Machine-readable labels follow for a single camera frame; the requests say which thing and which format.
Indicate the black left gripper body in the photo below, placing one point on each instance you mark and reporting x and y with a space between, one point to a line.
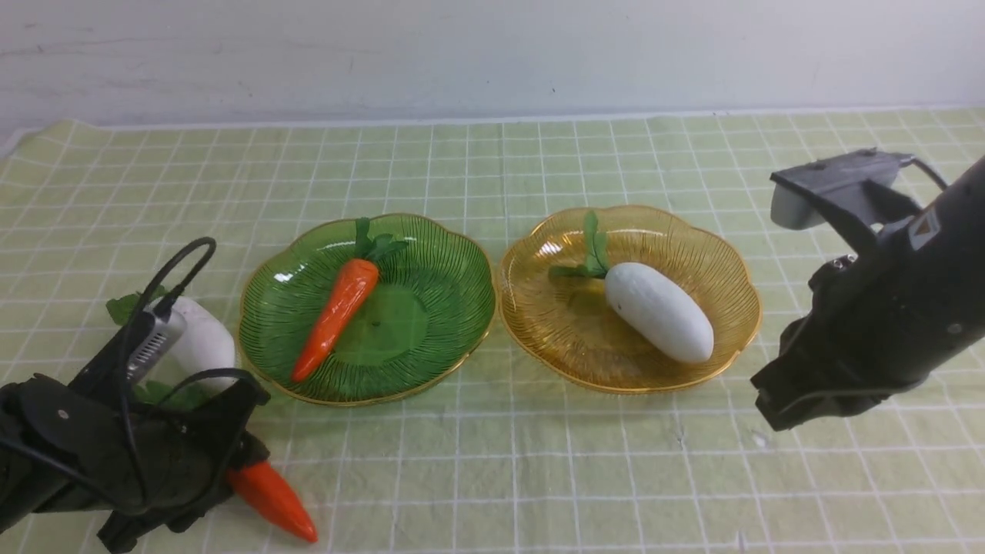
71 455

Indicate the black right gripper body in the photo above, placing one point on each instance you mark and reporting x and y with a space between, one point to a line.
855 348

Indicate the orange toy carrot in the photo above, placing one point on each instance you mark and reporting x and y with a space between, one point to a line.
355 282
250 475

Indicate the white toy radish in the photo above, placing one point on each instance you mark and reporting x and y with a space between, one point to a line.
206 343
656 307

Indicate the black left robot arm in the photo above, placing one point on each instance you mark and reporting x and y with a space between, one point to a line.
163 463

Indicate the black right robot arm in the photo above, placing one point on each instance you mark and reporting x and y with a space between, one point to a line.
944 241

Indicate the amber ribbed plastic plate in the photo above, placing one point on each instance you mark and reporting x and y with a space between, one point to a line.
566 324

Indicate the green ribbed plastic plate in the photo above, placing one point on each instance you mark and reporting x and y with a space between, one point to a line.
432 307

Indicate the green checked tablecloth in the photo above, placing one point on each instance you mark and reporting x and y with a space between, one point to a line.
505 456

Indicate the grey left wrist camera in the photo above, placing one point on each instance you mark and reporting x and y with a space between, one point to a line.
152 334

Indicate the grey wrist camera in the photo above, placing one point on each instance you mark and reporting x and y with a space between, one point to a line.
152 334
850 192

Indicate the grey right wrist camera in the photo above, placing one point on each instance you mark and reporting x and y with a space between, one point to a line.
850 192

